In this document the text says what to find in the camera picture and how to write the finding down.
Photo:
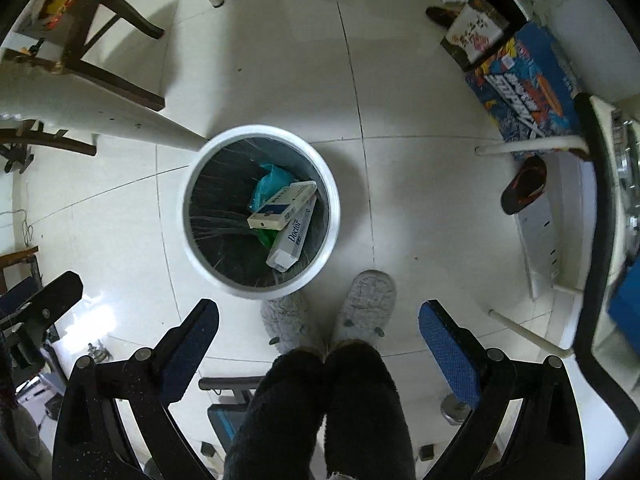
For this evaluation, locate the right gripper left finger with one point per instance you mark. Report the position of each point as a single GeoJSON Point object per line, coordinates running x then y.
{"type": "Point", "coordinates": [91, 441]}

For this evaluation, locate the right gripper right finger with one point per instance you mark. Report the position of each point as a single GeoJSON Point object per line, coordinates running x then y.
{"type": "Point", "coordinates": [523, 421]}

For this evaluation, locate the white blue cigarette carton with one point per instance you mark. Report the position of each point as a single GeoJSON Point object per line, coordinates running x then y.
{"type": "Point", "coordinates": [282, 206]}

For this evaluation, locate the white toothpaste box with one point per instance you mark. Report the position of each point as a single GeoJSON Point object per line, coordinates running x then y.
{"type": "Point", "coordinates": [288, 245]}

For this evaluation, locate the teal plastic wrapper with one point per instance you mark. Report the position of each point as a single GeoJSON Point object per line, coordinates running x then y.
{"type": "Point", "coordinates": [269, 184]}

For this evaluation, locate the white round trash bin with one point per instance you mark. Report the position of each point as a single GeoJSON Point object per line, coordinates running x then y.
{"type": "Point", "coordinates": [213, 212]}

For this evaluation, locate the black right trouser leg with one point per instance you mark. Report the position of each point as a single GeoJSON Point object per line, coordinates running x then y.
{"type": "Point", "coordinates": [367, 436]}

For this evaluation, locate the grey right slipper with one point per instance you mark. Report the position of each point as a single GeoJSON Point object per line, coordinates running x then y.
{"type": "Point", "coordinates": [366, 311]}

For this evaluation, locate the grey slipper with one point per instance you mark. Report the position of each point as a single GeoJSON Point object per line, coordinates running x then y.
{"type": "Point", "coordinates": [366, 311]}
{"type": "Point", "coordinates": [290, 325]}

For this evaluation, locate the grey left slipper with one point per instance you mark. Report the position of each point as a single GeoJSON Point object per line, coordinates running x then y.
{"type": "Point", "coordinates": [290, 325]}

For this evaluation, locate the black red sandal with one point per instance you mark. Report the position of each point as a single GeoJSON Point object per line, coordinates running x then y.
{"type": "Point", "coordinates": [528, 185]}

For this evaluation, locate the small wooden stool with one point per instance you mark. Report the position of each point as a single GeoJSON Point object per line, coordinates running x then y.
{"type": "Point", "coordinates": [83, 23]}

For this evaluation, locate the blue cardboard box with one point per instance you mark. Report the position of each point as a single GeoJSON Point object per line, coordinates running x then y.
{"type": "Point", "coordinates": [528, 87]}

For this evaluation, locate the white patterned gift box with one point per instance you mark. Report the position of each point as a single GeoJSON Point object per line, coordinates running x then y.
{"type": "Point", "coordinates": [480, 28]}

